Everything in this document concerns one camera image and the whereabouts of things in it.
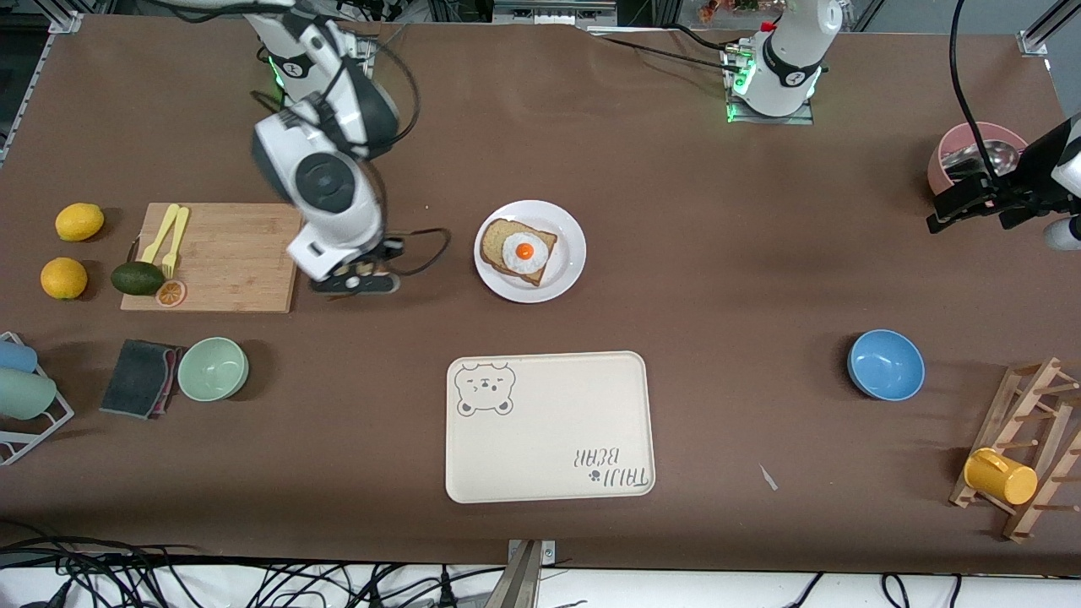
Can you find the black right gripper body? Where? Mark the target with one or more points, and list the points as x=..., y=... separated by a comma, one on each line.
x=387, y=250

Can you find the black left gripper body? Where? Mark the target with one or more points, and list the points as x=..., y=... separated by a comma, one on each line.
x=1024, y=181

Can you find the white round plate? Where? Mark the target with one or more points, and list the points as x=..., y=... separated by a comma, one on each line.
x=567, y=262

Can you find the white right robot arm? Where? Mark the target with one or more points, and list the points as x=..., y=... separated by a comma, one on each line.
x=325, y=181

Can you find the metal spoon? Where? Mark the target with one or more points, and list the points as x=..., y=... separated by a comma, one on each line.
x=984, y=158

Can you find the pink bowl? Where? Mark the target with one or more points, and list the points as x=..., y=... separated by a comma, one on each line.
x=950, y=135

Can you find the brown bread slice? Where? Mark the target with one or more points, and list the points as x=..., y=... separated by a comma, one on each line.
x=497, y=245

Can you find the wooden cutting board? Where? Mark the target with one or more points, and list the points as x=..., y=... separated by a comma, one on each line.
x=236, y=253

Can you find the toy fried egg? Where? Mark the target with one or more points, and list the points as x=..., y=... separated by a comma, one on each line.
x=524, y=253

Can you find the blue bowl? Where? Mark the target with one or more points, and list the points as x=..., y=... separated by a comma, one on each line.
x=887, y=365

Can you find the pale green bowl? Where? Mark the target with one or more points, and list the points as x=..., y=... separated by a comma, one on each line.
x=213, y=369

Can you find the wooden peg rack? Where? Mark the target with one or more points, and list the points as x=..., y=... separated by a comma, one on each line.
x=1043, y=405

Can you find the orange fruit slice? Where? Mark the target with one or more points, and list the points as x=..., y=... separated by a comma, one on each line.
x=171, y=294

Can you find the yellow plastic knife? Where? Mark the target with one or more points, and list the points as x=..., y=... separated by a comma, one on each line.
x=160, y=232

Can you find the pink cloth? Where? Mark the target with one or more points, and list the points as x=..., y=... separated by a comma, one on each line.
x=173, y=359

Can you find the cream bear print tray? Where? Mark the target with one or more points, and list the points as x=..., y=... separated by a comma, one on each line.
x=549, y=422

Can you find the dark green avocado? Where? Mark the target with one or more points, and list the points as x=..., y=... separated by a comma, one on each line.
x=138, y=279

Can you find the yellow mug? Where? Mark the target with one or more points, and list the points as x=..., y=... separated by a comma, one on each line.
x=1005, y=480

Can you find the dark grey cloth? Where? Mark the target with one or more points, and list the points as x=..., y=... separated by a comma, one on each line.
x=135, y=377

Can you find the yellow lemon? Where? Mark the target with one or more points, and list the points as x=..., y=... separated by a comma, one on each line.
x=63, y=279
x=79, y=222

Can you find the grey metal box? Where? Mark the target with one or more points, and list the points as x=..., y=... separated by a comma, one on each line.
x=553, y=10

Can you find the small white tape scrap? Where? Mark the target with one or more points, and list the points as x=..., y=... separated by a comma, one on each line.
x=768, y=478

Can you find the aluminium bar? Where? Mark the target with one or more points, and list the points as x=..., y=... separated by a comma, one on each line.
x=517, y=583

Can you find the blue cup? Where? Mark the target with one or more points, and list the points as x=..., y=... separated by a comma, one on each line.
x=15, y=356

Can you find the pale green cup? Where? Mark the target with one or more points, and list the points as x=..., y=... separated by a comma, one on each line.
x=24, y=394

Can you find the aluminium frame profile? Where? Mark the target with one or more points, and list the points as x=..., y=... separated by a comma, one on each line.
x=1047, y=25

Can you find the metal table edge bracket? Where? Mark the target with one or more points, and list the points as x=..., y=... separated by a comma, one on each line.
x=547, y=552

